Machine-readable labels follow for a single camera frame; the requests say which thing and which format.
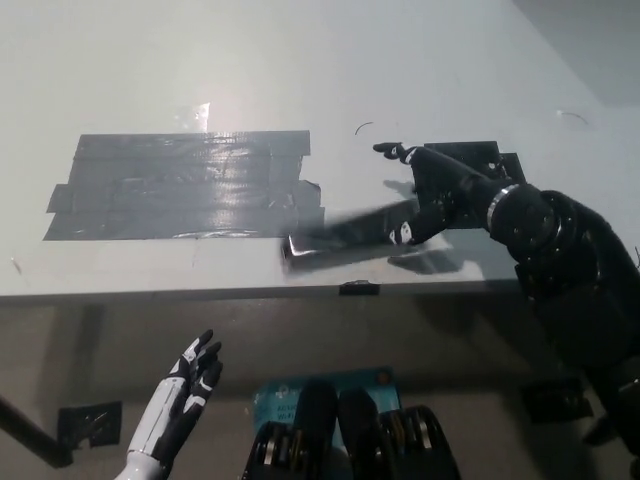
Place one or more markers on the square black tape patch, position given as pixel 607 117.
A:
pixel 462 148

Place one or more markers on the black stapler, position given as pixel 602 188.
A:
pixel 345 235

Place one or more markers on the black tape patch on floor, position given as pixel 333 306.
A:
pixel 555 402
pixel 90 425

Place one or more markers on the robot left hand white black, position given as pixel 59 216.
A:
pixel 175 405

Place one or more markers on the black table leg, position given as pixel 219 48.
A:
pixel 30 435

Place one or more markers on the large grey duct tape patch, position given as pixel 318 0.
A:
pixel 185 187

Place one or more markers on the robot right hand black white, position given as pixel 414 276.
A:
pixel 445 185

